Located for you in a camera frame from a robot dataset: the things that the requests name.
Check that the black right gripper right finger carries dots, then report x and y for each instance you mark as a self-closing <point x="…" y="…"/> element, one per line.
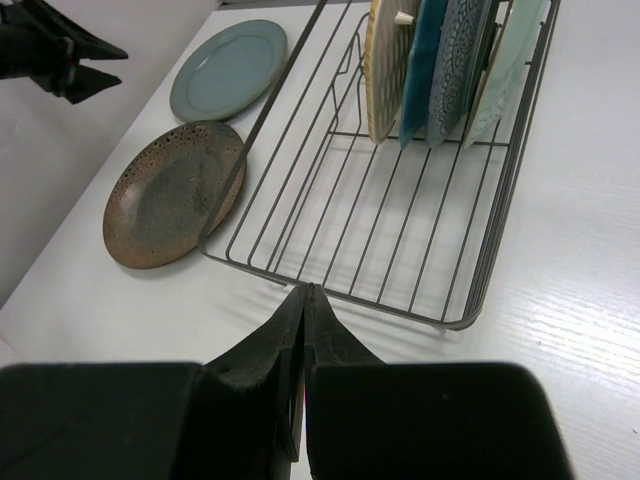
<point x="336" y="365"/>

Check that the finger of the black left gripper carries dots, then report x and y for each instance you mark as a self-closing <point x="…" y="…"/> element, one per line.
<point x="87" y="82"/>
<point x="89" y="46"/>

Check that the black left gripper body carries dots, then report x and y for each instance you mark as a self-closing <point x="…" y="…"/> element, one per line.
<point x="36" y="44"/>

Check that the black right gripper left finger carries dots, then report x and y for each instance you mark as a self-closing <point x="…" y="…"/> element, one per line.
<point x="267" y="366"/>

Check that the brown speckled plate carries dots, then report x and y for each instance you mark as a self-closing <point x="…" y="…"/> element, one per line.
<point x="160" y="203"/>

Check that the grey-blue round plate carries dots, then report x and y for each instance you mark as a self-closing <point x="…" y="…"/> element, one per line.
<point x="229" y="71"/>

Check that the teal scalloped plate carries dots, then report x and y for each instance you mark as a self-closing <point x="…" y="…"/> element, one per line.
<point x="421" y="65"/>

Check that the square woven bamboo tray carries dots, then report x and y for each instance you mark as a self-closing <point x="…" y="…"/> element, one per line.
<point x="389" y="36"/>

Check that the blue floral white plate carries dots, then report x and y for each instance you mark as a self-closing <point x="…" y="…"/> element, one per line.
<point x="455" y="70"/>

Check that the mint green flower plate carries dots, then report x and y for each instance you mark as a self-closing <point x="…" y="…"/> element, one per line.
<point x="516" y="40"/>

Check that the grey wire dish rack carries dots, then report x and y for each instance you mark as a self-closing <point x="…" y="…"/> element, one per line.
<point x="408" y="231"/>

